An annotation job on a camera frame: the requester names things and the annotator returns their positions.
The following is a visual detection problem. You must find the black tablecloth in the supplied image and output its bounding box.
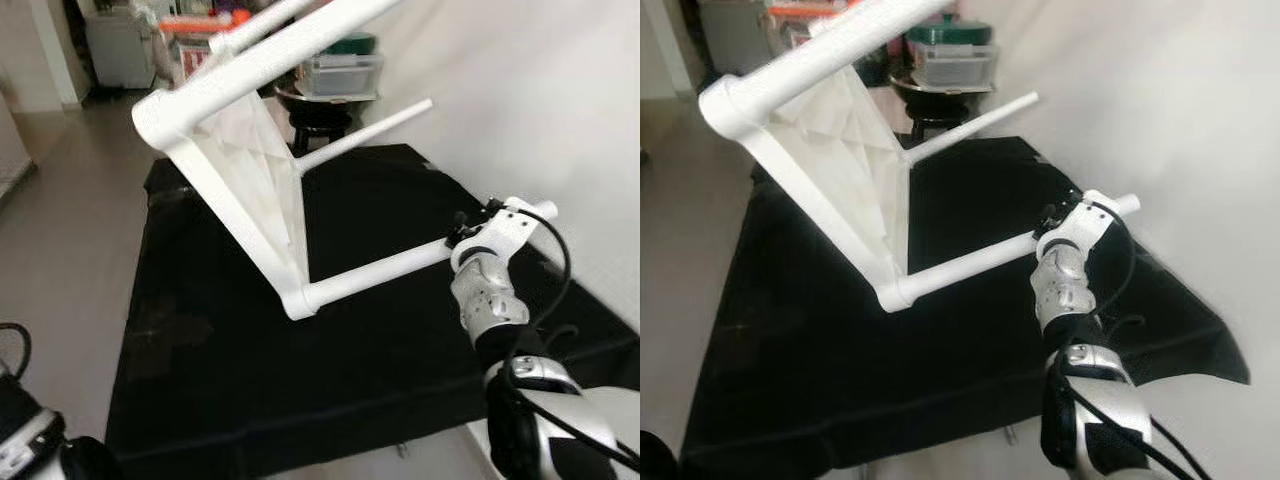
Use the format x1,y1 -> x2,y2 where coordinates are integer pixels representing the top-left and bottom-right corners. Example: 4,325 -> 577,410
680,135 -> 1252,473
105,143 -> 641,473

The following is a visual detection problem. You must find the red printed box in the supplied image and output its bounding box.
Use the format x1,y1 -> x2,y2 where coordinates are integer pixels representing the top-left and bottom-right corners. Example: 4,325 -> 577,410
178,45 -> 216,87

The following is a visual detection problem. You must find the orange plastic lid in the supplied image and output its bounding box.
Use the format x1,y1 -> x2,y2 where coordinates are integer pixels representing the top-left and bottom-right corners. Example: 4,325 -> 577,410
158,10 -> 251,35
768,2 -> 853,21

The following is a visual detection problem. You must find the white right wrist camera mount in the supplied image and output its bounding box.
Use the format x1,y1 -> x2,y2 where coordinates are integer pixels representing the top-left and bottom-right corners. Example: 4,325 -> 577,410
1035,189 -> 1118,265
450,197 -> 547,273

